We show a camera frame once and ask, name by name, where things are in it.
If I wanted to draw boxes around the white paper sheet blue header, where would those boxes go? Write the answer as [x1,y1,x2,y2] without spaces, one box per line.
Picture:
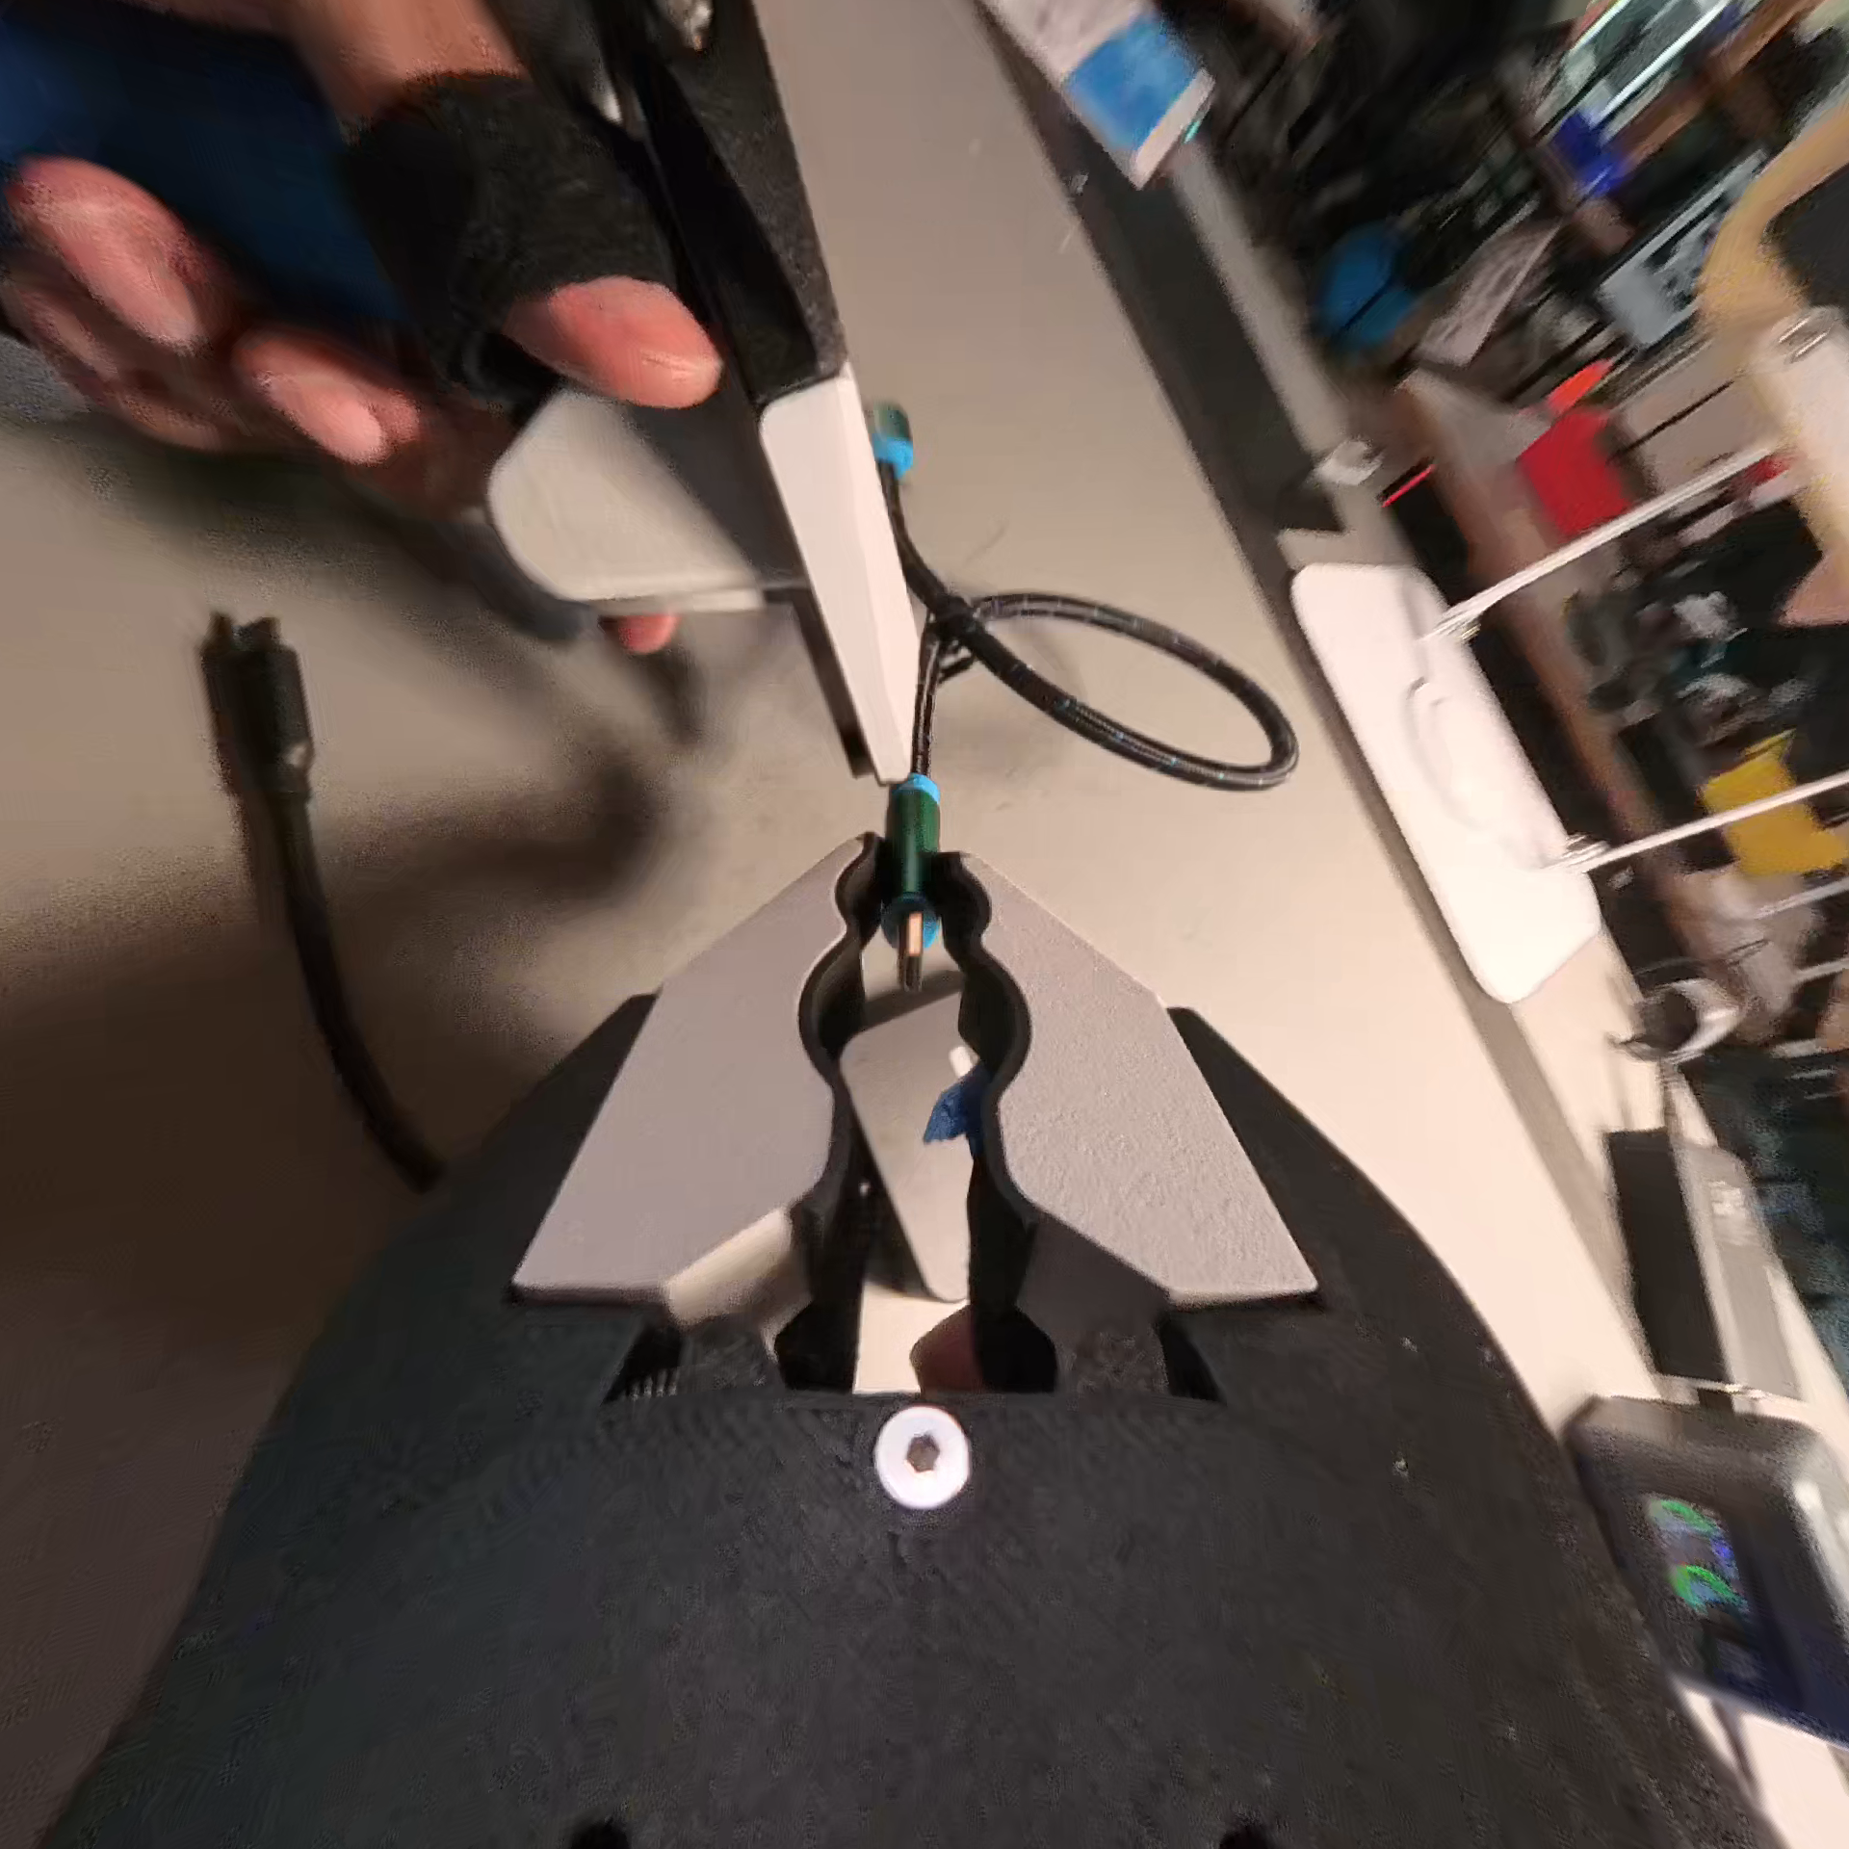
[1011,0,1218,189]

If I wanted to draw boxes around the black adapter hub with cable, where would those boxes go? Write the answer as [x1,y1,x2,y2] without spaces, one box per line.
[202,614,1013,1303]

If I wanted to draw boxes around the green plug braided hdmi cable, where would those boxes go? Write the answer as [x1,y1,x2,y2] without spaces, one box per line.
[867,405,1299,996]

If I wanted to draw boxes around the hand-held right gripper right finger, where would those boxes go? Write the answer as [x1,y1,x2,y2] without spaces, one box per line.
[942,851,1323,1392]

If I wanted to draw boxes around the red box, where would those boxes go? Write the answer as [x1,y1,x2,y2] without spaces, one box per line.
[1517,408,1639,540]

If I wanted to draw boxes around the white desk stand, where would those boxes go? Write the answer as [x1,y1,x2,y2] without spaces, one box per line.
[1291,448,1849,1009]

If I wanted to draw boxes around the yellow box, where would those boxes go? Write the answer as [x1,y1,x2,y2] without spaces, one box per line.
[1697,733,1849,878]

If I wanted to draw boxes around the dark board with wooden frame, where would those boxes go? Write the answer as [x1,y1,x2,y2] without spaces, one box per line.
[1704,137,1849,478]

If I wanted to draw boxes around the black flat strip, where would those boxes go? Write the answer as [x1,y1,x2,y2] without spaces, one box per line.
[1077,137,1350,540]

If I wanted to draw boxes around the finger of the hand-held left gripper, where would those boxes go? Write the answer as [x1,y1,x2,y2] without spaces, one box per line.
[758,367,930,787]

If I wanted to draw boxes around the grey charger with display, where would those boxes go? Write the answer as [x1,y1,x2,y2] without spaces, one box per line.
[1568,1394,1849,1751]

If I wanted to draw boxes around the person's left hand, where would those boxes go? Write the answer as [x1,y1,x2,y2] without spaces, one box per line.
[0,0,724,657]

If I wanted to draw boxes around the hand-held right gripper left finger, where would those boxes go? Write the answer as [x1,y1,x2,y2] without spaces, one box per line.
[510,833,890,1372]

